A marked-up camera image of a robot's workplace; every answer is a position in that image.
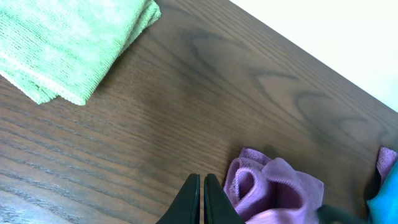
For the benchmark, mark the purple microfibre cloth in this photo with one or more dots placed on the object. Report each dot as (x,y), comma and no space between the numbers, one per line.
(265,190)

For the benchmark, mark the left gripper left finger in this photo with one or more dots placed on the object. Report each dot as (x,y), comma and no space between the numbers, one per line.
(185,208)

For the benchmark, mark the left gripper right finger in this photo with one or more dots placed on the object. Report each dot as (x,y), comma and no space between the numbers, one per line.
(217,207)

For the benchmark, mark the folded green cloth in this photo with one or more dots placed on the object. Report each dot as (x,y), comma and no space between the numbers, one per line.
(52,48)

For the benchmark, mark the blue microfibre cloth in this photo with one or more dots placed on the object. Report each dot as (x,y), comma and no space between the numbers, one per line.
(383,207)

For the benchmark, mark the pink cloth under blue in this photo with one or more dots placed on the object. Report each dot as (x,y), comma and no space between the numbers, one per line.
(386,159)

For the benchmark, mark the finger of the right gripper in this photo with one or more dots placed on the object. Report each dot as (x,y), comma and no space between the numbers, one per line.
(330,215)

